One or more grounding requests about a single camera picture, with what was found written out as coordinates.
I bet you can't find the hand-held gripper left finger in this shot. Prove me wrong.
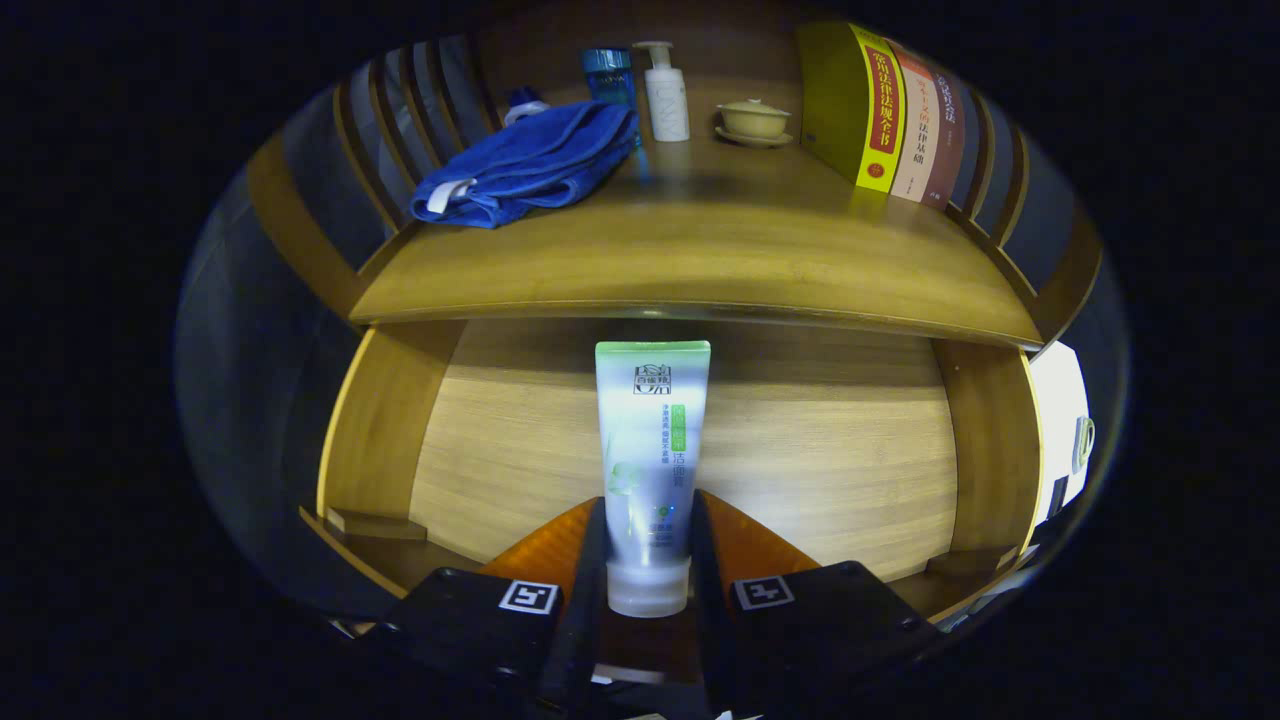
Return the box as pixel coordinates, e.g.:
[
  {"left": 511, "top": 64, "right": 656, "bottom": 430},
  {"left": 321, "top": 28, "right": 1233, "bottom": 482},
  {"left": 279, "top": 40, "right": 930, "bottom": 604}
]
[{"left": 370, "top": 497, "right": 611, "bottom": 716}]

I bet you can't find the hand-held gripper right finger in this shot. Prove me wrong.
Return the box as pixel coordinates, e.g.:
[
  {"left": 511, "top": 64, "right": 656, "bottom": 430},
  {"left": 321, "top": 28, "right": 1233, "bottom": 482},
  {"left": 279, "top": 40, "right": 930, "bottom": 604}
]
[{"left": 688, "top": 488, "right": 941, "bottom": 716}]

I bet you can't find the white green cleanser tube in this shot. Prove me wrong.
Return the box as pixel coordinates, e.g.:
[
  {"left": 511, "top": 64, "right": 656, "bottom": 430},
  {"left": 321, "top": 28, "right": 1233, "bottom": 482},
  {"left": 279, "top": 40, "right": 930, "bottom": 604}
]
[{"left": 595, "top": 340, "right": 712, "bottom": 618}]

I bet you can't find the wooden drawer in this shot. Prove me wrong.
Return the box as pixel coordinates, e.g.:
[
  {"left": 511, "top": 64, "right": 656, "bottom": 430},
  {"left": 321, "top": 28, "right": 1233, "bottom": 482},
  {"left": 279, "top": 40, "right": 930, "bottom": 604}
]
[{"left": 300, "top": 318, "right": 1046, "bottom": 626}]

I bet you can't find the wooden countertop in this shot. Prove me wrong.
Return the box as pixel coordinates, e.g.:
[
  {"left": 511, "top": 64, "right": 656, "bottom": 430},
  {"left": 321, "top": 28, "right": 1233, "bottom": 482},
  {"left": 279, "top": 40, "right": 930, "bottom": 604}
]
[{"left": 350, "top": 130, "right": 1046, "bottom": 349}]

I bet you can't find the white side cabinet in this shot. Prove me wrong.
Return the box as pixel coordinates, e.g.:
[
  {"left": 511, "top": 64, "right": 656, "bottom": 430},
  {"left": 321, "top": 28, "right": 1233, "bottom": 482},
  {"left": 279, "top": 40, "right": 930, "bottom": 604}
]
[{"left": 1025, "top": 340, "right": 1093, "bottom": 526}]

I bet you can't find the black backdrop cloth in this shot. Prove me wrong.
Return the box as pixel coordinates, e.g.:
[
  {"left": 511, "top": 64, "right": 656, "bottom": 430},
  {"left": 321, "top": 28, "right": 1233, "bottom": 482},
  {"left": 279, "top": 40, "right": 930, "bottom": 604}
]
[{"left": 175, "top": 40, "right": 1131, "bottom": 611}]

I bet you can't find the blue folded towel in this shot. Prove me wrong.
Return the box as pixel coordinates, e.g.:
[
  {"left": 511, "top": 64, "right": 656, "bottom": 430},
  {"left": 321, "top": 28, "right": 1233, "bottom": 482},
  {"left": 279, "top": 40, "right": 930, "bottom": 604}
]
[{"left": 410, "top": 100, "right": 641, "bottom": 229}]

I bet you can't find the yellow lidded teacup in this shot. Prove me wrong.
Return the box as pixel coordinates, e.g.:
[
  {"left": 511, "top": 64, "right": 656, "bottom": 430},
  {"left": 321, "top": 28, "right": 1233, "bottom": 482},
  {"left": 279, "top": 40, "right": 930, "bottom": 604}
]
[{"left": 714, "top": 98, "right": 795, "bottom": 149}]

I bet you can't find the white pump bottle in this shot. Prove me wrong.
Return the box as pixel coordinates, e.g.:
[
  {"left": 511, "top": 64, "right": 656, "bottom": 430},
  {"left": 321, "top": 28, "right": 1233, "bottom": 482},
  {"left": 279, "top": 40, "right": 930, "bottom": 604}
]
[{"left": 632, "top": 40, "right": 691, "bottom": 143}]

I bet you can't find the beige book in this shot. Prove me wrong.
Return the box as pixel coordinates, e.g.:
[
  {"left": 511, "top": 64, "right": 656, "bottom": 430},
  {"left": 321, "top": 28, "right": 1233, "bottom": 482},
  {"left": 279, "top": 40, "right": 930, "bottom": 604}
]
[{"left": 887, "top": 42, "right": 944, "bottom": 204}]

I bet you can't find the brown book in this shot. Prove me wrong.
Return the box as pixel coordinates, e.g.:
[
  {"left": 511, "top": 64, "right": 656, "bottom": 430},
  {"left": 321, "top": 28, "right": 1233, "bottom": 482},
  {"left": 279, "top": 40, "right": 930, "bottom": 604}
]
[{"left": 925, "top": 65, "right": 969, "bottom": 211}]

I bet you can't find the yellow book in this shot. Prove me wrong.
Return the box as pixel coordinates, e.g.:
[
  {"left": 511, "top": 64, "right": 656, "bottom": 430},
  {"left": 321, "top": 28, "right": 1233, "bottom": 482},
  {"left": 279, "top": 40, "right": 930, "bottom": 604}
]
[{"left": 797, "top": 22, "right": 906, "bottom": 194}]

